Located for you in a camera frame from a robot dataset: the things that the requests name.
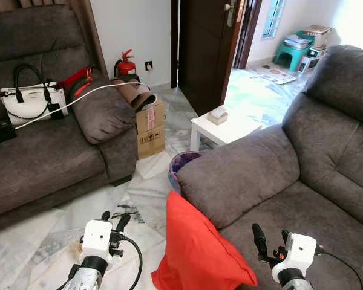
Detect green plastic stool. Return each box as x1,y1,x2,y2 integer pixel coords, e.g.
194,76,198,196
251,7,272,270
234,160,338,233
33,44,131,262
273,31,316,73

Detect stack of papers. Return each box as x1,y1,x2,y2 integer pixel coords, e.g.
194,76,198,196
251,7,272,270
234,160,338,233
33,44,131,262
283,34,314,51

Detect dark grey two-seat sofa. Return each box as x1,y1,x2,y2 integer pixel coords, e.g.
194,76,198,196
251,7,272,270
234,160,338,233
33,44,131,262
177,45,363,290

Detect white side table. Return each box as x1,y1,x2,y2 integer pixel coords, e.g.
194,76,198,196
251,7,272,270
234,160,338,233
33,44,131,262
189,111,263,152

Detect white cable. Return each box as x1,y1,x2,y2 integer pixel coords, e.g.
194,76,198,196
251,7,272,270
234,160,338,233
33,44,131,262
15,82,153,131

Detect brown cardboard box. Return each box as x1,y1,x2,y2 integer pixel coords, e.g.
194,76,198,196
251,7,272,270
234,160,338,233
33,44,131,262
137,126,166,160

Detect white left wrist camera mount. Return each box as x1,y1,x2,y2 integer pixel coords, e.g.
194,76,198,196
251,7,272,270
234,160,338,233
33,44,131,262
80,219,114,260

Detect printed floor mat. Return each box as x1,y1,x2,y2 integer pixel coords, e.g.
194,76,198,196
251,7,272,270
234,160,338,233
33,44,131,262
254,65,298,85

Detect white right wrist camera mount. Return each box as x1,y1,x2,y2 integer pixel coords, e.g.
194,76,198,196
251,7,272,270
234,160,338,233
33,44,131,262
272,233,319,283

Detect white handbag black handles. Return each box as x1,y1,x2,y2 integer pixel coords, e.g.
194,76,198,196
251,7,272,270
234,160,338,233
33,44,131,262
0,63,70,126

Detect brown rolled mat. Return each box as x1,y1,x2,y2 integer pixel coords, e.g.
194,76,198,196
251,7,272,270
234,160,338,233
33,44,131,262
112,75,159,113

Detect beige tissue box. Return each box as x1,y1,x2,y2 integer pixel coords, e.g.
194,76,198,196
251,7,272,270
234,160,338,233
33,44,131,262
207,107,229,126

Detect red fire extinguisher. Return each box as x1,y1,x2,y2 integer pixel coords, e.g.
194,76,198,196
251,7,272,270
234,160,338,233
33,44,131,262
114,49,137,78

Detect black box device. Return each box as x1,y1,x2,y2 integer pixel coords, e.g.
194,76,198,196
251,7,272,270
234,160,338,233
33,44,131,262
0,120,16,146

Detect red pillow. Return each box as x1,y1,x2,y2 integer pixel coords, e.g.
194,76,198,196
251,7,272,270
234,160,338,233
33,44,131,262
151,190,258,290

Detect dark grey long sofa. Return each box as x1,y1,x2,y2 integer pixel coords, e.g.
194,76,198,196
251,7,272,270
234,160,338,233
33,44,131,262
0,5,139,234

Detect dark wooden door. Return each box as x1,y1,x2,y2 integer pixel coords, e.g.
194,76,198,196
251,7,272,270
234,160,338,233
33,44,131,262
178,0,249,116

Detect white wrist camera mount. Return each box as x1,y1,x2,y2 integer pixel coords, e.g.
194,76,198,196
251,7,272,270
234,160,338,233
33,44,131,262
80,219,114,260
272,233,319,283

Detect beige storage box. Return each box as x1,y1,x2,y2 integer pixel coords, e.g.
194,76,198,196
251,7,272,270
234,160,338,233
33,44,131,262
302,25,332,51

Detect purple waste bin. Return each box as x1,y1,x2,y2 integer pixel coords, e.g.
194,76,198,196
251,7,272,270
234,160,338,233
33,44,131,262
168,151,204,195

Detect teal framed window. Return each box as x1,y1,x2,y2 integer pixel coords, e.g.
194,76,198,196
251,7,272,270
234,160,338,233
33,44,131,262
262,0,287,39

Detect cardboard box with red label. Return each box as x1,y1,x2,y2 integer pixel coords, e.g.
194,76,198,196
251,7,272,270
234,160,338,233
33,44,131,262
136,100,166,135

